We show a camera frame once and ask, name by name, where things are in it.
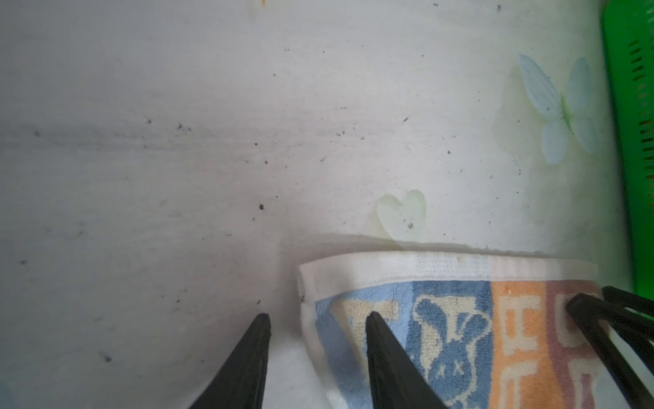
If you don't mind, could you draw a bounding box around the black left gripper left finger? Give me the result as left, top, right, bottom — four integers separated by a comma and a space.
189, 313, 272, 409

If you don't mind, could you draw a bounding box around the printed cream towel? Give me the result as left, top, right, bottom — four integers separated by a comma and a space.
299, 252, 630, 408

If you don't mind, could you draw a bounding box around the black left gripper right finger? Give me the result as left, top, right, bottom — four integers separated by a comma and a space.
365, 311, 446, 409

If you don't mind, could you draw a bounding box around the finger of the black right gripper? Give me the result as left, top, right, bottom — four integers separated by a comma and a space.
566, 293, 653, 408
602, 286, 654, 317

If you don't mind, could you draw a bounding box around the green plastic basket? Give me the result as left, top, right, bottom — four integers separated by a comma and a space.
602, 1, 653, 300

